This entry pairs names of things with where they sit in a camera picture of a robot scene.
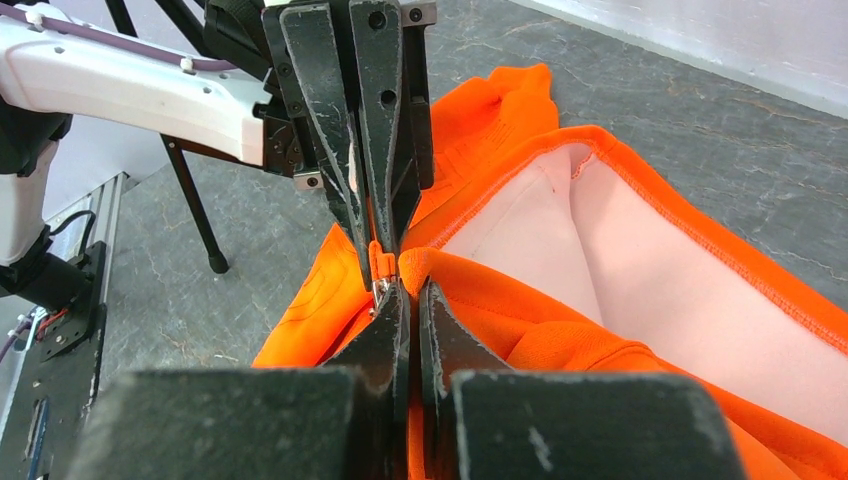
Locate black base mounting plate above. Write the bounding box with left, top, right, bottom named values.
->
left=1, top=241, right=109, bottom=479

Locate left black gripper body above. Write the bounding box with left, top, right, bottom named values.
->
left=203, top=1, right=437, bottom=193

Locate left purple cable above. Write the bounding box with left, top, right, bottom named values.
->
left=0, top=3, right=236, bottom=74

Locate orange jacket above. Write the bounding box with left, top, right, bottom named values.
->
left=254, top=64, right=847, bottom=479

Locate black perforated music stand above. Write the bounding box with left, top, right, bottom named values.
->
left=105, top=0, right=229, bottom=274

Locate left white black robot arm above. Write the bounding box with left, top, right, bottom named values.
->
left=1, top=1, right=437, bottom=311

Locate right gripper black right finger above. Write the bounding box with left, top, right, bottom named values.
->
left=419, top=280, right=746, bottom=479

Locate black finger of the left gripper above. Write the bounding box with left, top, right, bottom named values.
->
left=280, top=3, right=371, bottom=290
left=349, top=1, right=402, bottom=253

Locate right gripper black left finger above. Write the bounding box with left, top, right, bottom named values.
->
left=68, top=282, right=410, bottom=479

